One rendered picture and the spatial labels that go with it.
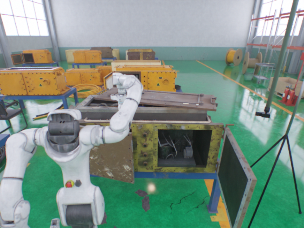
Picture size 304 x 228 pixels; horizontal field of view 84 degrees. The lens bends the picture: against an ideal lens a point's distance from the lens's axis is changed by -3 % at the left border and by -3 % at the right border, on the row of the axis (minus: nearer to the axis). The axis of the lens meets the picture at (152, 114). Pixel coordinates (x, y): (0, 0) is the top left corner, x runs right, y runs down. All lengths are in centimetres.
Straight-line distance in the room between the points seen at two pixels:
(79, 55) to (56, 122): 1010
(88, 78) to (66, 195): 715
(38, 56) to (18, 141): 1117
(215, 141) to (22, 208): 152
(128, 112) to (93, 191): 44
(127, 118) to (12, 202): 59
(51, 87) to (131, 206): 351
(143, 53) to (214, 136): 863
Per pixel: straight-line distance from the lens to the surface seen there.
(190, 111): 169
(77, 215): 110
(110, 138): 84
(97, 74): 784
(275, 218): 281
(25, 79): 527
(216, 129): 174
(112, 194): 268
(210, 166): 198
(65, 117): 83
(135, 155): 183
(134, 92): 94
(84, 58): 1081
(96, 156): 182
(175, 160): 196
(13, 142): 98
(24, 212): 100
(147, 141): 173
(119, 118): 84
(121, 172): 180
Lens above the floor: 197
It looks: 24 degrees down
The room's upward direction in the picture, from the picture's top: straight up
